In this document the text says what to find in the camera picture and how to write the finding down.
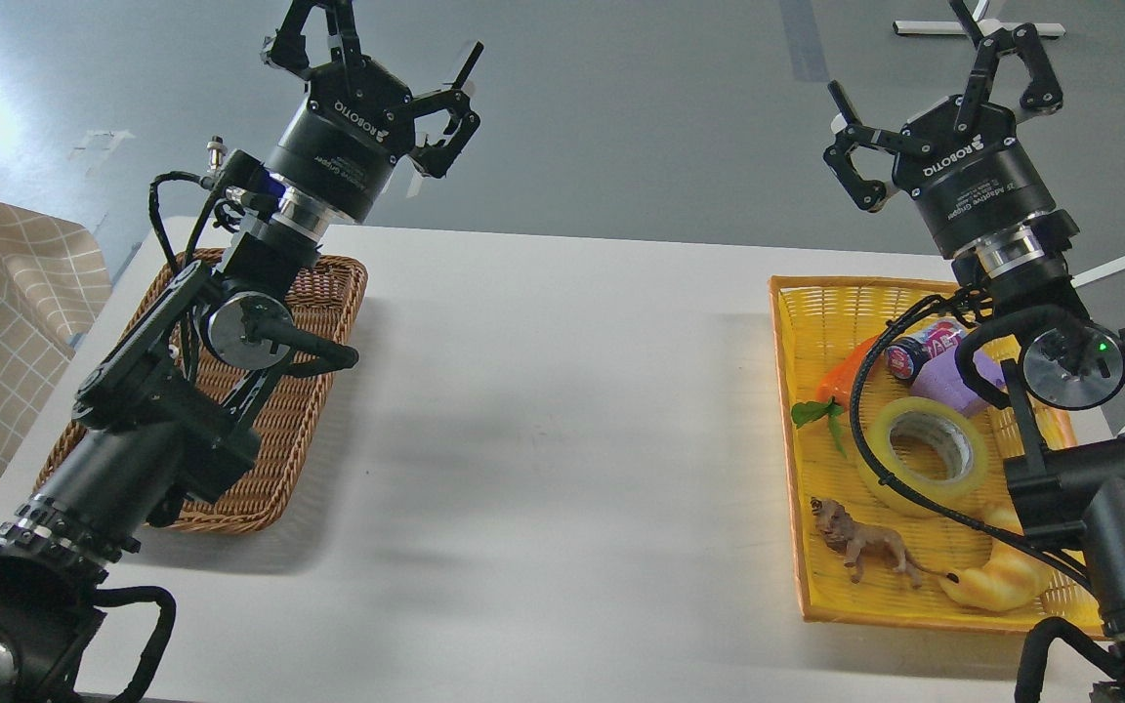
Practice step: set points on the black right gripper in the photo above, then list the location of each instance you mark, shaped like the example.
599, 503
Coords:
978, 176

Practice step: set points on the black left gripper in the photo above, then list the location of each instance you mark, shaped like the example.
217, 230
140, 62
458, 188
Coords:
357, 120

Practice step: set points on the yellow tape roll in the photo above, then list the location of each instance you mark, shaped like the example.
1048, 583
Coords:
931, 448

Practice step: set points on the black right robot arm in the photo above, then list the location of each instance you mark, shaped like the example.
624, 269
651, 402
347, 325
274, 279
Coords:
1034, 348

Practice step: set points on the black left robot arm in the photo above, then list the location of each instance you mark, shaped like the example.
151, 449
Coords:
169, 414

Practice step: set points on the white stand base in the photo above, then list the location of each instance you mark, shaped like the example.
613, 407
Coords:
967, 18

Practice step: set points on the small drink can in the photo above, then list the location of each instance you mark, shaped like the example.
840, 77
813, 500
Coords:
906, 356

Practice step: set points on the purple sponge block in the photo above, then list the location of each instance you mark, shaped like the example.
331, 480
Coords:
940, 381

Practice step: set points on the orange carrot toy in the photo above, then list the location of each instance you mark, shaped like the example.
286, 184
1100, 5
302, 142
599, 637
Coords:
832, 396

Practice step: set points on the yellow plastic basket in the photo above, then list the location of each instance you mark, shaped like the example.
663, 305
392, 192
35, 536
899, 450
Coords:
817, 321

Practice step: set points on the toy lion figure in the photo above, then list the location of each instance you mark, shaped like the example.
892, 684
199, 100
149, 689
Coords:
853, 540

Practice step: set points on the yellow croissant toy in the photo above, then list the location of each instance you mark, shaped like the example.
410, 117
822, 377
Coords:
1008, 580

